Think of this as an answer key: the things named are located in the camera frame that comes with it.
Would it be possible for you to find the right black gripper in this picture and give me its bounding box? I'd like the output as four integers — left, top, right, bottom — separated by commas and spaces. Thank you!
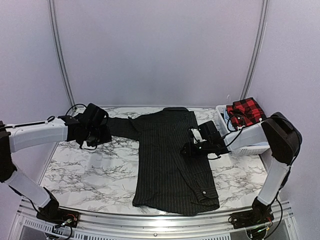
180, 139, 213, 158

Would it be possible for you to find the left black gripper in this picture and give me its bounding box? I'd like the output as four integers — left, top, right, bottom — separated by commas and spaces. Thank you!
84, 124, 112, 147

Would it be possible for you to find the black pinstriped long sleeve shirt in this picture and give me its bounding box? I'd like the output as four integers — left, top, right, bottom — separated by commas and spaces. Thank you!
107, 107, 220, 216

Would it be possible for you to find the white plastic laundry basket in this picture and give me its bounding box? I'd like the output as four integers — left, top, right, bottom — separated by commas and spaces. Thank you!
215, 105, 270, 156

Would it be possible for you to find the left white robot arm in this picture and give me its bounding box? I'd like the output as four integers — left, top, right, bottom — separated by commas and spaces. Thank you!
0, 103, 112, 223

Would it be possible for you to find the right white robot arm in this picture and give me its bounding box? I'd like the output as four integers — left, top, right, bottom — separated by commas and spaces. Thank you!
180, 112, 303, 224

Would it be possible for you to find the light blue shirt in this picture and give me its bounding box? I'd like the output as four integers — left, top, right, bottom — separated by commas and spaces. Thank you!
223, 109, 231, 126

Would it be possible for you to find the red black plaid shirt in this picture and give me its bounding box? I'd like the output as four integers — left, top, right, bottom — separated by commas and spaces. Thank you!
225, 97, 267, 130

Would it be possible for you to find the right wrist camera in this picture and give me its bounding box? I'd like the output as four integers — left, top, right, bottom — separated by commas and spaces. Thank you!
189, 128, 204, 144

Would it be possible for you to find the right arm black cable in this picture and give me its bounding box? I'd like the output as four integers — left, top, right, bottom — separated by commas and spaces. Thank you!
207, 113, 302, 221

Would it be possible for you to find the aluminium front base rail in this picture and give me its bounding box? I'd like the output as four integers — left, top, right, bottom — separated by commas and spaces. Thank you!
7, 198, 298, 240

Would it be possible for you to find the left aluminium frame post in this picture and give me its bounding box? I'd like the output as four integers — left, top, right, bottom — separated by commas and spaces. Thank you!
48, 0, 75, 107

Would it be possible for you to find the aluminium frame post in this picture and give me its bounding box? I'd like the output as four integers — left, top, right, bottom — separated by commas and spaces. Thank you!
238, 0, 270, 100
48, 0, 75, 107

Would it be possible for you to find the right aluminium frame post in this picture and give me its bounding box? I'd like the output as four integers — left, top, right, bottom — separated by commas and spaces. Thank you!
238, 0, 270, 100

